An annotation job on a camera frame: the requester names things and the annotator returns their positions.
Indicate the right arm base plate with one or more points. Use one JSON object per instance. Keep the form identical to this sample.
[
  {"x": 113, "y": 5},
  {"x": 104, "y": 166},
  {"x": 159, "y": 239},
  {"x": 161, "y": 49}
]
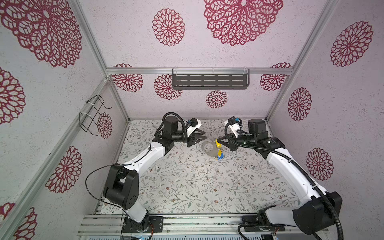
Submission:
[{"x": 254, "y": 224}]

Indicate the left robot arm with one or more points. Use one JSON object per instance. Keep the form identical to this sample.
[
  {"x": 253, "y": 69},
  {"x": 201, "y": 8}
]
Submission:
[{"x": 122, "y": 184}]

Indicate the blue key tag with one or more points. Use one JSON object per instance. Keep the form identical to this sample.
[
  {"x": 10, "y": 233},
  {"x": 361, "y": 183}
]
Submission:
[{"x": 220, "y": 156}]

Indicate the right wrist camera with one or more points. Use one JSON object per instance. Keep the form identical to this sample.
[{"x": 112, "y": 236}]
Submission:
[{"x": 236, "y": 126}]

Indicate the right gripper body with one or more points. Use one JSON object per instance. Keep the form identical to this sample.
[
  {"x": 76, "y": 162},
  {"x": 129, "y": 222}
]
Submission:
[{"x": 242, "y": 140}]

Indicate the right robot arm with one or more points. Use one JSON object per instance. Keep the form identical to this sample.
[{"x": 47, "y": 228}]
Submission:
[{"x": 318, "y": 208}]

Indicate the black wire wall basket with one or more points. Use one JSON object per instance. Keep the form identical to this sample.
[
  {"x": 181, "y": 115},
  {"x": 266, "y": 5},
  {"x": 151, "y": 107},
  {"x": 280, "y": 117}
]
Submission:
[{"x": 96, "y": 121}]

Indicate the aluminium front rail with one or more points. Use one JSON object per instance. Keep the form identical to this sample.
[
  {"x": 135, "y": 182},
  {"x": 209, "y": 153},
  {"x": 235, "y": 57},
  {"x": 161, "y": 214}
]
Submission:
[{"x": 173, "y": 224}]

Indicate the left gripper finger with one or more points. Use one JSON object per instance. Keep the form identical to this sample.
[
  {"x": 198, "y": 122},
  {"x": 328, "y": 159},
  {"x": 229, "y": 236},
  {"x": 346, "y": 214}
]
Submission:
[
  {"x": 198, "y": 132},
  {"x": 198, "y": 139}
]

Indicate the grey slotted wall shelf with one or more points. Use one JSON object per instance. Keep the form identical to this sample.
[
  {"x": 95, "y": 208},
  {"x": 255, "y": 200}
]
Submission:
[{"x": 198, "y": 81}]

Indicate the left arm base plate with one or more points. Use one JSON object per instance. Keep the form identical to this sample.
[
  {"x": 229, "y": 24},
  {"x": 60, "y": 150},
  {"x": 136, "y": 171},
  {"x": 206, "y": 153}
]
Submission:
[{"x": 148, "y": 225}]

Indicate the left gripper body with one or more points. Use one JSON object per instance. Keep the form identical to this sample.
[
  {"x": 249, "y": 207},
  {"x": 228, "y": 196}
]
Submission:
[{"x": 190, "y": 140}]

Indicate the yellow key tag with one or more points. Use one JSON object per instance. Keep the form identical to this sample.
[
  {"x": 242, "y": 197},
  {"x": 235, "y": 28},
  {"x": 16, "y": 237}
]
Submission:
[{"x": 219, "y": 146}]

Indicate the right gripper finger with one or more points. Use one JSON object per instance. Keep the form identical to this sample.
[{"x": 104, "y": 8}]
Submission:
[
  {"x": 223, "y": 140},
  {"x": 227, "y": 145}
]

